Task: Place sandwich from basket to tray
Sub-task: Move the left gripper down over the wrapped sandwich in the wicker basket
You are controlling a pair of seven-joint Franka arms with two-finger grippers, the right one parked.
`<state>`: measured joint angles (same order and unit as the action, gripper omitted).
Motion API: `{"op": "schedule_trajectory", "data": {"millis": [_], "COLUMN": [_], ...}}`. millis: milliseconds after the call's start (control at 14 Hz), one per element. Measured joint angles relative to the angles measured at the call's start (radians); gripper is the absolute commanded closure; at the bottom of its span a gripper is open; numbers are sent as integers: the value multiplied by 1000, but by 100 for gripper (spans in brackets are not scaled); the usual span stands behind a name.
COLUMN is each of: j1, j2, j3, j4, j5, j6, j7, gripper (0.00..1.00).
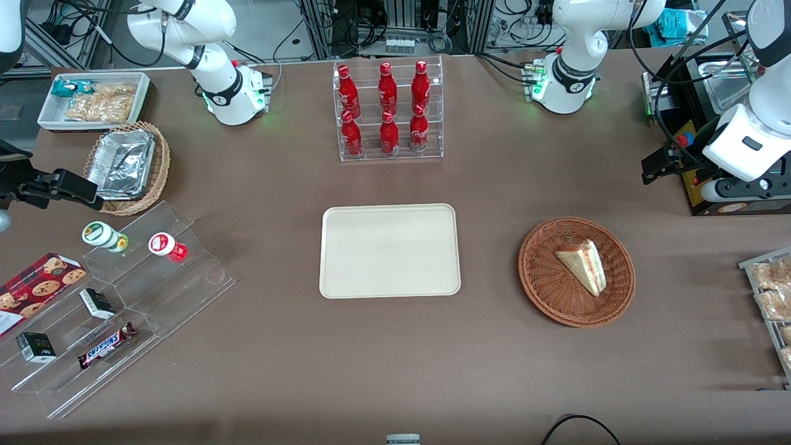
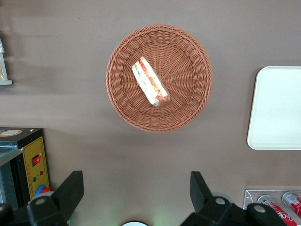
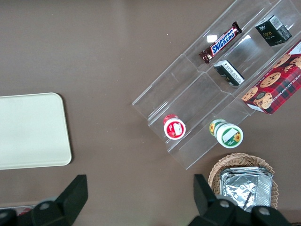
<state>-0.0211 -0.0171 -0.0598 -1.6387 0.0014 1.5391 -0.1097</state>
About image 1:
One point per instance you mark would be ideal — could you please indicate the small black carton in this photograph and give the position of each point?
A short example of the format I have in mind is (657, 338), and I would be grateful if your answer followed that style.
(97, 304)
(36, 347)

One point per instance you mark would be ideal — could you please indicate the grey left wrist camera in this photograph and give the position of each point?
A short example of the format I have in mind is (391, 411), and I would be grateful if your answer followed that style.
(723, 190)

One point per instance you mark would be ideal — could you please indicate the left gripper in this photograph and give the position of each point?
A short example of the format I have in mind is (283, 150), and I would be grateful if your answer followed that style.
(687, 157)

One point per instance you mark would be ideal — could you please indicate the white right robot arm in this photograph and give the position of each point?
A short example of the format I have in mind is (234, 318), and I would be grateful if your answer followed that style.
(213, 74)

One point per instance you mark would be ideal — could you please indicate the teal snack packet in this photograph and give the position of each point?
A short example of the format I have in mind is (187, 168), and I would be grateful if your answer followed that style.
(69, 86)

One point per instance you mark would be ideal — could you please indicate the red chocolate chip cookie box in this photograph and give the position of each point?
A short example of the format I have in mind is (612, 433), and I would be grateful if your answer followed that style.
(37, 290)

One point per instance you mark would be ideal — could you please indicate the triangle sandwich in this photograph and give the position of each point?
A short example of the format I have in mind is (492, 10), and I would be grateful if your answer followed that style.
(584, 266)

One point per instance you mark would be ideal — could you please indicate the Snickers chocolate bar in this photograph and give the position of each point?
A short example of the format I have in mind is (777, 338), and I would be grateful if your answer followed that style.
(105, 346)

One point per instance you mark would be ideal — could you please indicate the red lidded yogurt cup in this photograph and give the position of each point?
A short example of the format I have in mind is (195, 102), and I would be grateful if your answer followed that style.
(163, 245)

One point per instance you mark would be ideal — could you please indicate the steel pan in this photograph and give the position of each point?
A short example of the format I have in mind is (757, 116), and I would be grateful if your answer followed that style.
(732, 86)

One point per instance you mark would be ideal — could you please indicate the wrapped bread pack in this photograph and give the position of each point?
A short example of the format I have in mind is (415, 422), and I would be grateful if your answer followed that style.
(777, 305)
(775, 273)
(786, 358)
(786, 335)

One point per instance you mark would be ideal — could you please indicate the white rectangular snack bin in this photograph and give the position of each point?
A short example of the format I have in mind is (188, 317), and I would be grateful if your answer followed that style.
(49, 117)

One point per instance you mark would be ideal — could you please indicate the small grey device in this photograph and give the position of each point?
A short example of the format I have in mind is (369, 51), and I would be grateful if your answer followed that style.
(403, 439)

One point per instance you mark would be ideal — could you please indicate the clear bag of crackers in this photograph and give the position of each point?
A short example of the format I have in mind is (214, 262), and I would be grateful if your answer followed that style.
(117, 90)
(99, 109)

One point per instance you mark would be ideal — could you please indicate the light wicker basket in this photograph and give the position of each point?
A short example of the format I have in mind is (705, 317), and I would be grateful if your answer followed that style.
(162, 161)

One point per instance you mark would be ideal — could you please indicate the red cola bottle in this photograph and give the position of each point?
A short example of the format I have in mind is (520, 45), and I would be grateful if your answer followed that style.
(419, 131)
(348, 91)
(351, 136)
(387, 88)
(421, 86)
(389, 135)

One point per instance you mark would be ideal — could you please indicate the teal plastic bag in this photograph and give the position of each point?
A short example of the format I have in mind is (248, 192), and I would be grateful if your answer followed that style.
(676, 26)

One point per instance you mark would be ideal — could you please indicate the beige plastic tray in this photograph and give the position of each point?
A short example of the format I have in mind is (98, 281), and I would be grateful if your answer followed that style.
(389, 250)

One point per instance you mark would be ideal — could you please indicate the green lidded yogurt cup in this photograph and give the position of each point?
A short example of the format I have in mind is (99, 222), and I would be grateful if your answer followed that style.
(100, 235)

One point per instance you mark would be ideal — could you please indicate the black machine cabinet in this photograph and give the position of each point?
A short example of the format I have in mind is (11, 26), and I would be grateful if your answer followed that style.
(695, 194)

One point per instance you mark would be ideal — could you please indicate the clear acrylic stepped shelf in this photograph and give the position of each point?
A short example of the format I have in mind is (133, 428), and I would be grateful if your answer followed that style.
(179, 290)

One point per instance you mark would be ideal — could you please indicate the brown round wicker basket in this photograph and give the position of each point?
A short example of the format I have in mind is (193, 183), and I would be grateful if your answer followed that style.
(550, 290)

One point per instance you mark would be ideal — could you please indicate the clear acrylic bottle rack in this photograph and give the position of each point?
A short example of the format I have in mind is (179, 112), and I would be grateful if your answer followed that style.
(432, 142)

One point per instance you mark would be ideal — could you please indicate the stack of foil trays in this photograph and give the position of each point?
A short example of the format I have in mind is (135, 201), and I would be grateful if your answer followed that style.
(120, 164)

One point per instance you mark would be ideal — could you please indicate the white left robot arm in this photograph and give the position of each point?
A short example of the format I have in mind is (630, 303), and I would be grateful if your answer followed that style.
(571, 68)

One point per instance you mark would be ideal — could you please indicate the tray of packaged bread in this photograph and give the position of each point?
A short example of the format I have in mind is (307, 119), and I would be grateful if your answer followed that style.
(749, 272)

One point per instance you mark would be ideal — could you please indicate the aluminium frame rack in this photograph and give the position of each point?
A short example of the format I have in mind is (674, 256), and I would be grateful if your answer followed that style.
(401, 18)

